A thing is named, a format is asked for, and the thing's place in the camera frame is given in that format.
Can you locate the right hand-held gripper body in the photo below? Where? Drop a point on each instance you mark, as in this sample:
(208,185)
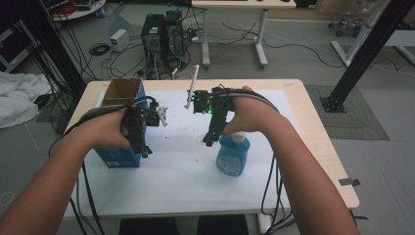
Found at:
(215,101)

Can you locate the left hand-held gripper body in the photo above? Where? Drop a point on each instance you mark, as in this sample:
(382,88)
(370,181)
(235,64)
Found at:
(137,124)

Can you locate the blue cardboard box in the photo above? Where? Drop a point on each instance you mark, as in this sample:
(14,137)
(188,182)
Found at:
(120,160)

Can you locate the blue pump bottle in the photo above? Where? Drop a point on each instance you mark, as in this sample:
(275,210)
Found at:
(231,160)

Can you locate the person's left hand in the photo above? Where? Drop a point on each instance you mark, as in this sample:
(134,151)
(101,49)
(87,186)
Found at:
(104,130)

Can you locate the person's right hand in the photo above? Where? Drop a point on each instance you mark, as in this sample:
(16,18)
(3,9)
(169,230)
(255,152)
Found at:
(254,114)

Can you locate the white table mat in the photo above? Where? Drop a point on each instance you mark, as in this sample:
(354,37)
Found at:
(182,182)

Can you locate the person's left leg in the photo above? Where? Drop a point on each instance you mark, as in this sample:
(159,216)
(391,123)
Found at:
(148,225)

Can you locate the person's leg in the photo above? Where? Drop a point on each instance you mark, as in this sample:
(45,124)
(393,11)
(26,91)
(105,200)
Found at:
(148,225)
(221,225)

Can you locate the black computer tower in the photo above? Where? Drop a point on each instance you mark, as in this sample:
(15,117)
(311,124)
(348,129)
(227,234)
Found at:
(151,36)
(174,32)

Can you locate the small white device box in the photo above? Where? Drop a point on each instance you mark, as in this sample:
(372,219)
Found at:
(119,39)

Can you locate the person's right leg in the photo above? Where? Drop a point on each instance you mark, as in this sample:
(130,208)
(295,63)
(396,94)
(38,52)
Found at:
(221,225)

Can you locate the white desk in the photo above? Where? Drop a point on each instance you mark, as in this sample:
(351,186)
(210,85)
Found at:
(243,4)

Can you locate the white table foot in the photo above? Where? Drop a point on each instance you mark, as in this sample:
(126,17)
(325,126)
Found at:
(264,223)

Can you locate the white cloth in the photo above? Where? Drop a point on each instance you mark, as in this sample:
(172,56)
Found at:
(19,94)

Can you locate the round white table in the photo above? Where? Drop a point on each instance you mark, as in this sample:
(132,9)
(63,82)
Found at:
(78,9)

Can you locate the grey floor mat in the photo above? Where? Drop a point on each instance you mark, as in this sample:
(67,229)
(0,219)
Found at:
(345,112)

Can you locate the dark monitor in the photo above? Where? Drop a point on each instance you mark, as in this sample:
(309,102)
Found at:
(13,49)

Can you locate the office chair base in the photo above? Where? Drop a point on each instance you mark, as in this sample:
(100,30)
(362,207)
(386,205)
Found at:
(347,23)

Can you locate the white metal stand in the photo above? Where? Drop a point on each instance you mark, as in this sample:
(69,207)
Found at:
(365,31)

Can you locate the white side table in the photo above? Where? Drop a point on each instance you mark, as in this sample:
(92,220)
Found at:
(403,39)

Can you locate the black aluminium post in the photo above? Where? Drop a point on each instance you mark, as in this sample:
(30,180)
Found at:
(58,55)
(365,55)

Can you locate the grey metal bracket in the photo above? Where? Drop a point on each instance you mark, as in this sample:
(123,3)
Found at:
(349,181)

